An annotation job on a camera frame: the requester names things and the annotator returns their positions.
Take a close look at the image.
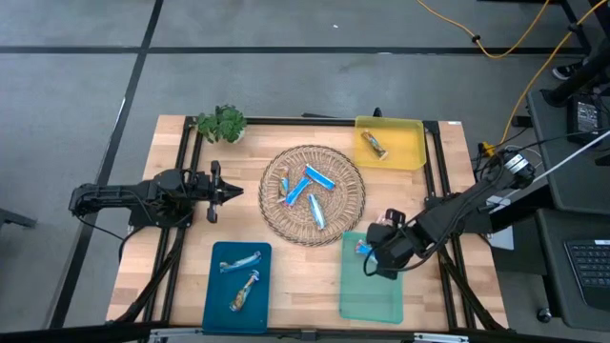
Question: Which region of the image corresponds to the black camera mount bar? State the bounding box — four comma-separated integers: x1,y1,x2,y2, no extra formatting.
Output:
0,322,610,343

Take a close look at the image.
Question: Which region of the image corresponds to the black aluminium table frame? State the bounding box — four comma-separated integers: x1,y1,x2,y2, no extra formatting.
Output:
112,114,509,333

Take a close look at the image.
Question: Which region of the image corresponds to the black power adapter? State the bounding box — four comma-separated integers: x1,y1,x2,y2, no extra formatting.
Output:
569,93,602,144

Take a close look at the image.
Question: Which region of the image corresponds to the white rod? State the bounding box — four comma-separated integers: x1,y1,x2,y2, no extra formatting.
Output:
534,141,610,182

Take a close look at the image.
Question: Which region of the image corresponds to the round woven wicker mat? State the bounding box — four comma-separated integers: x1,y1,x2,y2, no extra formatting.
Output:
258,144,368,248

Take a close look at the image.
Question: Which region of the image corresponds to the person's shoe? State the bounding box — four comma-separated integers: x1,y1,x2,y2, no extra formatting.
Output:
551,60,586,81

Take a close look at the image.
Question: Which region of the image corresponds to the yellow extension cable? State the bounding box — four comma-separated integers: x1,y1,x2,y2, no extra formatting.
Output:
417,0,552,60
478,0,610,158

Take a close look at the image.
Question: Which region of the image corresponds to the black laptop keyboard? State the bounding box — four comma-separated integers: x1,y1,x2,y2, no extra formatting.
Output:
563,237,610,312

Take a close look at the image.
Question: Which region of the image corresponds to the yellow plastic tray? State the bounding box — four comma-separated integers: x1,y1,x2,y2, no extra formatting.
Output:
353,115,428,172

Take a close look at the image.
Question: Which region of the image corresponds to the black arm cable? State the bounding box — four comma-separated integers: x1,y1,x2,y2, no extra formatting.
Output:
70,209,144,264

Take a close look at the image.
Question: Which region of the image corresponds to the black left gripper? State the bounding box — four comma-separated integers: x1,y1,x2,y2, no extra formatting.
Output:
190,160,245,224

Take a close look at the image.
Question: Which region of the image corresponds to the small potted green plant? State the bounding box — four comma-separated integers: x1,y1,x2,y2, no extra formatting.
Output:
194,104,248,145

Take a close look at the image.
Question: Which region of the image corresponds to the blue green granola bar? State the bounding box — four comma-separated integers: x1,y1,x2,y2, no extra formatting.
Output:
284,175,314,208
304,164,336,192
354,239,378,262

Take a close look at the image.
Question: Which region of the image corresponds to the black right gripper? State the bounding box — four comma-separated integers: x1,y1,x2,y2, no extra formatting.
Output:
365,208,423,281

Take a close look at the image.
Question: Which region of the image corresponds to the dark blue plastic tray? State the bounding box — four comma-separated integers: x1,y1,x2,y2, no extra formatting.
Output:
201,240,274,334

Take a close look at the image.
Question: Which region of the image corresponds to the black stand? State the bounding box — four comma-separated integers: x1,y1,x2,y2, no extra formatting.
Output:
542,0,610,109

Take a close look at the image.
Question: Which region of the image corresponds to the dark grey side desk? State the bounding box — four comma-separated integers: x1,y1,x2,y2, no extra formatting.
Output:
526,88,610,333

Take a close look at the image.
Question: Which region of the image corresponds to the black chair base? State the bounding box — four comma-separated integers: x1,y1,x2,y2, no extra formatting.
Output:
0,208,37,230

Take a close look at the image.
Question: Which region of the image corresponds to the green plastic tray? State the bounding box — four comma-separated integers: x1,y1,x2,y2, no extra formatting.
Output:
338,231,405,325

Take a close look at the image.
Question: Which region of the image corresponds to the red orange granola bar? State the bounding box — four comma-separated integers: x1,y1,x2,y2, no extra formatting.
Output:
360,130,389,161

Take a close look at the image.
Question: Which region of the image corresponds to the orange blue granola bar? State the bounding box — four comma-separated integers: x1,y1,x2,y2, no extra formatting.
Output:
278,166,292,204

